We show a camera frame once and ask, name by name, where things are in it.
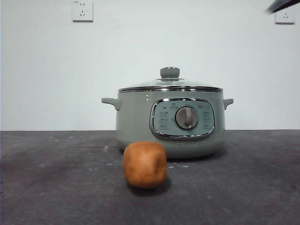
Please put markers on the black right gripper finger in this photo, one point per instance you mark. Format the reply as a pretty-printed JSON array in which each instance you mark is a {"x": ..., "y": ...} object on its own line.
[{"x": 284, "y": 4}]

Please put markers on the glass lid with green knob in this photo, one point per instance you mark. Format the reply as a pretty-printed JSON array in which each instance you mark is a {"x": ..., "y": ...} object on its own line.
[{"x": 169, "y": 72}]

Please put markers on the brown potato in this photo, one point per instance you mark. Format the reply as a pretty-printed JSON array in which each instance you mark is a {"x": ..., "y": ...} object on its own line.
[{"x": 144, "y": 165}]

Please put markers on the sage green electric pot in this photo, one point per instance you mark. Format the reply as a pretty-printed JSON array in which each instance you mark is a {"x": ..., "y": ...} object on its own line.
[{"x": 133, "y": 122}]

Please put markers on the white wall socket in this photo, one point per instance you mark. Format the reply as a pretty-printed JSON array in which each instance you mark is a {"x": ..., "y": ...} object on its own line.
[
  {"x": 82, "y": 11},
  {"x": 285, "y": 18}
]

